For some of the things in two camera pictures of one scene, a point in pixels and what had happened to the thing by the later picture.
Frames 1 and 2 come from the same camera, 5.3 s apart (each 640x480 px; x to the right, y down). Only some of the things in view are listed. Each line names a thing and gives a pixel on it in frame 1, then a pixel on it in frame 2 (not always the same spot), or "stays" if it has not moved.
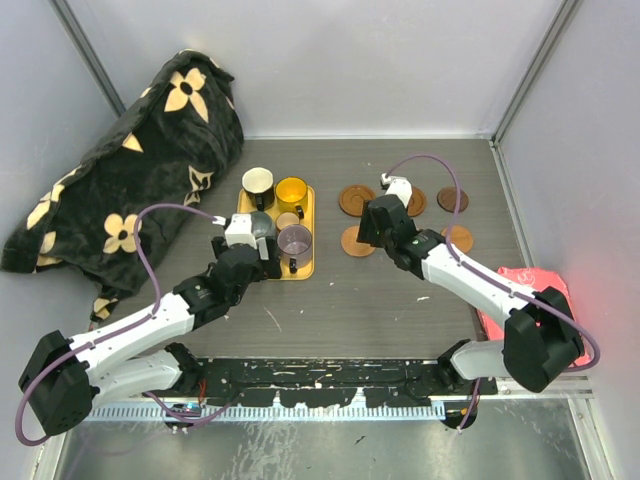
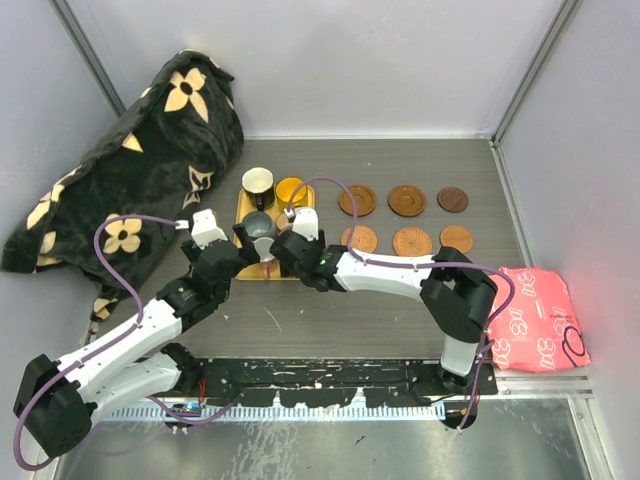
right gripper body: [369, 234] -> [319, 244]
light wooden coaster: [460, 237] stays
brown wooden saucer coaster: [417, 203] stays
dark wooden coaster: [448, 200] stays
